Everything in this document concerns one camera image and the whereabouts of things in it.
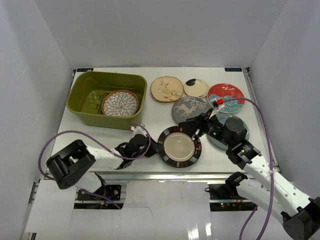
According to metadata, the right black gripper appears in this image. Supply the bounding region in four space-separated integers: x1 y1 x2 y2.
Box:
178 108 233 149

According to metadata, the grey deer plate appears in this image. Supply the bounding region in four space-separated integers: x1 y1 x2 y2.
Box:
171 96 210 124

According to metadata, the light blue plate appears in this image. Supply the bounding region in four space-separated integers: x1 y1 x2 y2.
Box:
207 113 250 151

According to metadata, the dark rimmed beige plate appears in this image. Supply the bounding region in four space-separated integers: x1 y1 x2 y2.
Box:
157 126 202 168

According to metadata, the small cream black plate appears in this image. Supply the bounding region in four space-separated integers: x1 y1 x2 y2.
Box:
183 78 209 99

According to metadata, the beige bird branch plate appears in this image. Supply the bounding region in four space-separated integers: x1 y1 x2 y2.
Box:
150 76 184 103

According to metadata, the white petal pattern plate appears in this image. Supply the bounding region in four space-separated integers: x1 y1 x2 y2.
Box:
101 90 139 117

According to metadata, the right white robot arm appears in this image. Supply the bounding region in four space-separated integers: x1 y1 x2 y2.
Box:
179 111 320 240

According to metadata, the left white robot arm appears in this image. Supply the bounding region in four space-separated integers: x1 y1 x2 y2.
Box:
46 133 164 200

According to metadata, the green plastic bin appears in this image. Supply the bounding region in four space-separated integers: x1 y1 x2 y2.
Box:
66 71 147 130

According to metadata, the red blue flower plate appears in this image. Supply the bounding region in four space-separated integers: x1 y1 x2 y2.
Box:
207 83 245 114

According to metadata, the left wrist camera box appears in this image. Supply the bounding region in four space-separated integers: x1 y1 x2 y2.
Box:
129 123 147 135

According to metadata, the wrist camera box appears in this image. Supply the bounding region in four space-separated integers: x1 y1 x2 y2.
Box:
129 123 147 135
209 98 225 113

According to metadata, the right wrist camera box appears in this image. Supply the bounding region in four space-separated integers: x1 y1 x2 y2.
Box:
209 98 225 113

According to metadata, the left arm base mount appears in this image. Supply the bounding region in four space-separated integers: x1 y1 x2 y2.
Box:
74 184 123 210

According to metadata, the aluminium table frame rail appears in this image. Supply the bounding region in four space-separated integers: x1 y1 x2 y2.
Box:
242 67 279 170

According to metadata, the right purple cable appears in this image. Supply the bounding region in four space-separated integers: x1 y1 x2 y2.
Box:
212 97 275 240

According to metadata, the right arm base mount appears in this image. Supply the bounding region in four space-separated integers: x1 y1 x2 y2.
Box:
205 172 257 212

